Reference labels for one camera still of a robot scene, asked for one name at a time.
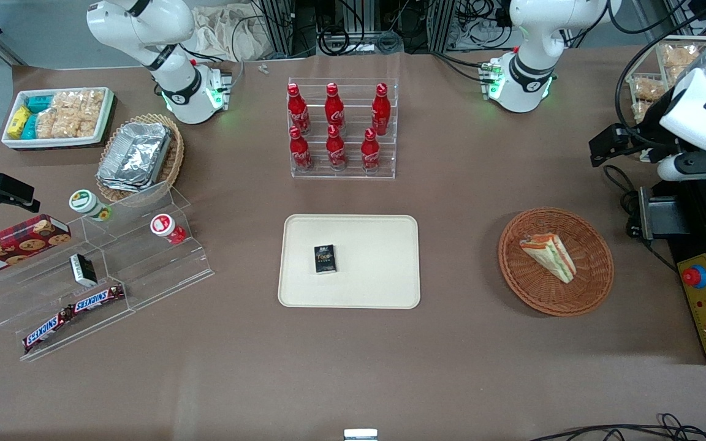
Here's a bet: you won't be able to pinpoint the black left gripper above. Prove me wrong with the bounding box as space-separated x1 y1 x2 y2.
589 91 677 167

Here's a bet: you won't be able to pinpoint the triangular sandwich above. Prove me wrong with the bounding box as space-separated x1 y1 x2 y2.
519 233 577 284

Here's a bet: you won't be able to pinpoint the round brown wicker basket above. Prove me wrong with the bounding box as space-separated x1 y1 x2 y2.
498 208 615 317

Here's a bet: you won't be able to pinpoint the oval tan wicker basket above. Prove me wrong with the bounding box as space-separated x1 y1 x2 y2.
96 113 185 206

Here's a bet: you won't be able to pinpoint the beige plastic tray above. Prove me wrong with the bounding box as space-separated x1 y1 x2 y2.
278 214 421 309

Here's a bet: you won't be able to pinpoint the red cookie box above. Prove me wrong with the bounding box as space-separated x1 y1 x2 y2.
0 214 72 281

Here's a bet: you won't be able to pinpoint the white rectangular snack bin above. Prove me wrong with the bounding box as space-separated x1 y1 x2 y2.
1 87 115 151

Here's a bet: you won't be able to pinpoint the green lid yogurt cup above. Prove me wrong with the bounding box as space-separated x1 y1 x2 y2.
69 189 113 222

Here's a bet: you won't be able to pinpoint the yellow snack packet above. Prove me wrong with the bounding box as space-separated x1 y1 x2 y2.
7 105 32 139

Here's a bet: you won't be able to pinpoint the clear rice cracker bag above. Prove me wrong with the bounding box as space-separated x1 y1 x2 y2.
36 92 75 139
71 90 106 138

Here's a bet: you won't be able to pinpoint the grey black power block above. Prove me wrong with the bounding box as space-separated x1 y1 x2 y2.
638 186 691 241

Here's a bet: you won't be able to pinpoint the small black white box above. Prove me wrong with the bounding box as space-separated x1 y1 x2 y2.
69 253 99 288

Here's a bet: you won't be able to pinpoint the black machine yellow panel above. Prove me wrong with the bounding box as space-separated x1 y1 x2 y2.
638 178 706 365

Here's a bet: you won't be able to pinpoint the stacked aluminium foil containers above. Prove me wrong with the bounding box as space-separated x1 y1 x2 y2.
97 122 173 194

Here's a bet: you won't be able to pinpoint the Snickers chocolate bar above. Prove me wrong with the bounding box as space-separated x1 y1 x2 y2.
22 306 75 354
68 284 126 315

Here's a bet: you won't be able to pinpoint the clear acrylic stepped shelf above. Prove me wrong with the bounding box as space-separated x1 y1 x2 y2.
0 181 215 363

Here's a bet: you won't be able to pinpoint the red lid yogurt cup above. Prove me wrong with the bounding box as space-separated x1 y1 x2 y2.
150 214 187 245

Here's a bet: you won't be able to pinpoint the red cola bottle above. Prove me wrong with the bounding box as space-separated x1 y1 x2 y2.
361 127 382 173
286 83 311 136
325 83 346 137
325 125 347 171
371 83 392 137
289 126 314 172

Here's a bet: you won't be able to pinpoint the crumpled white cloth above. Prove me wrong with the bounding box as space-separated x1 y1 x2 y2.
191 5 268 62

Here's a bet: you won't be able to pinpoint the clear acrylic bottle rack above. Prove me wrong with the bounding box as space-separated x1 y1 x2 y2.
287 77 399 179

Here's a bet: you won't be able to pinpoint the small black card box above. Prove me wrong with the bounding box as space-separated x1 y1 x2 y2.
314 244 336 274

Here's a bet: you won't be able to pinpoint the black machine power cable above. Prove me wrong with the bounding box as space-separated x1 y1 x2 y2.
603 164 678 274

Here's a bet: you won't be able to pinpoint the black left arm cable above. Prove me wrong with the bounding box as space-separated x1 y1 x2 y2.
614 0 706 151

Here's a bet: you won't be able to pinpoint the white wire rack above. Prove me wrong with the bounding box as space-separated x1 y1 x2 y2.
626 35 706 164

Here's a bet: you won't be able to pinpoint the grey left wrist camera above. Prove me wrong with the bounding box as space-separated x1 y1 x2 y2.
658 152 706 182

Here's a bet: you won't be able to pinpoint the aluminium frame with cables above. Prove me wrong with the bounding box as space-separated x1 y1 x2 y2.
255 0 513 57

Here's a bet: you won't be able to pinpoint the black floor cable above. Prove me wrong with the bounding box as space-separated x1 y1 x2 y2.
528 413 706 441

